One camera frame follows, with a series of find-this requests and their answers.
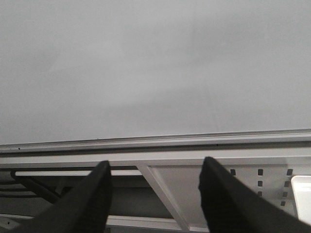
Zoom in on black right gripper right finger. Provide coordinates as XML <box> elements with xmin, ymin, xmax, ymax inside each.
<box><xmin>198</xmin><ymin>157</ymin><xmax>311</xmax><ymax>233</ymax></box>

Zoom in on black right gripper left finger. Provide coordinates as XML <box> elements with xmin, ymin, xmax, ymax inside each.
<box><xmin>18</xmin><ymin>161</ymin><xmax>112</xmax><ymax>233</ymax></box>

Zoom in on white perforated metal panel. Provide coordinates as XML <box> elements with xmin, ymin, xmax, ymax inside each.
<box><xmin>149</xmin><ymin>165</ymin><xmax>296</xmax><ymax>232</ymax></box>

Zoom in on white plastic tray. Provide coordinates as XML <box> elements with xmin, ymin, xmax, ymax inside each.
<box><xmin>291</xmin><ymin>175</ymin><xmax>311</xmax><ymax>224</ymax></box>

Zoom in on grey panel with white rail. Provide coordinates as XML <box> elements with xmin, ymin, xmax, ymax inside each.
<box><xmin>17</xmin><ymin>175</ymin><xmax>172</xmax><ymax>218</ymax></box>

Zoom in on white metal frame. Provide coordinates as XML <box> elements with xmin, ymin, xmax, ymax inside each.
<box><xmin>0</xmin><ymin>148</ymin><xmax>311</xmax><ymax>233</ymax></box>

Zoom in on white whiteboard with aluminium frame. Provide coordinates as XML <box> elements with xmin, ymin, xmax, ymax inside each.
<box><xmin>0</xmin><ymin>0</ymin><xmax>311</xmax><ymax>144</ymax></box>

